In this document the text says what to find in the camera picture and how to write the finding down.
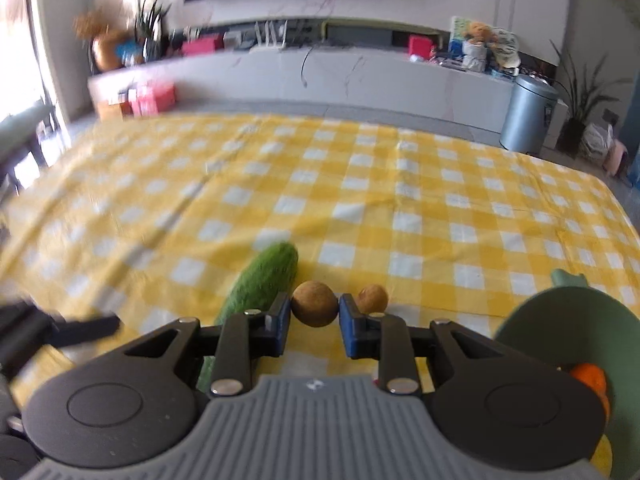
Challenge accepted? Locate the brown longan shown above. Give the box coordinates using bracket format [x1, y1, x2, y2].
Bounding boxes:
[291, 281, 338, 328]
[355, 284, 388, 315]

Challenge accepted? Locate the green cucumber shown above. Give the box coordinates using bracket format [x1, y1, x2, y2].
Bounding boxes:
[195, 240, 301, 394]

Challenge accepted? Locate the orange tangerine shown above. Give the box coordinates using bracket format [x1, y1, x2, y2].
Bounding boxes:
[570, 363, 611, 420]

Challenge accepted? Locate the small yellow pear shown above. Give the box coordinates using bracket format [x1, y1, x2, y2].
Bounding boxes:
[590, 434, 613, 479]

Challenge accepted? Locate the yellow checkered tablecloth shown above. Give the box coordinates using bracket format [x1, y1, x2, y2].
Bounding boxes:
[1, 114, 639, 401]

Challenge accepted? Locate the green colander bowl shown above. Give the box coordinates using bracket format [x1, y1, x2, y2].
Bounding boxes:
[495, 269, 640, 479]

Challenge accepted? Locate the white marble tv cabinet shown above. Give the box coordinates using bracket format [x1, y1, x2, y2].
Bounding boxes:
[88, 48, 513, 133]

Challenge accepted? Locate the pink storage box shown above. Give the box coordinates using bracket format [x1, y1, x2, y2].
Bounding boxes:
[127, 82, 177, 117]

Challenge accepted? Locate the white wifi router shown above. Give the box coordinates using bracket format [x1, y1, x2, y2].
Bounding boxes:
[250, 20, 288, 53]

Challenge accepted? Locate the grey metal trash bin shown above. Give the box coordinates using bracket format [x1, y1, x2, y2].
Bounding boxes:
[500, 75, 559, 155]

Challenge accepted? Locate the tall potted plant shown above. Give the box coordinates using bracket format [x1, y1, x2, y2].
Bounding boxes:
[551, 42, 632, 156]

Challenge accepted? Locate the golden vase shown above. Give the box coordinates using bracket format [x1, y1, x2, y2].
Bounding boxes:
[92, 29, 130, 73]

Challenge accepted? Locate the magenta box on cabinet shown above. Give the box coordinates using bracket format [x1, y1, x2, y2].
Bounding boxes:
[181, 34, 224, 56]

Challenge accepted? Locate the red box on cabinet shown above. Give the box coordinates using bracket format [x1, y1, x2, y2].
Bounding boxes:
[408, 35, 436, 61]

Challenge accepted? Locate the teddy bear toy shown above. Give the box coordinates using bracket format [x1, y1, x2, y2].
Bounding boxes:
[462, 21, 495, 73]

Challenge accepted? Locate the potted grass plant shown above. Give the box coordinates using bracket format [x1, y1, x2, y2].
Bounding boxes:
[134, 0, 171, 63]

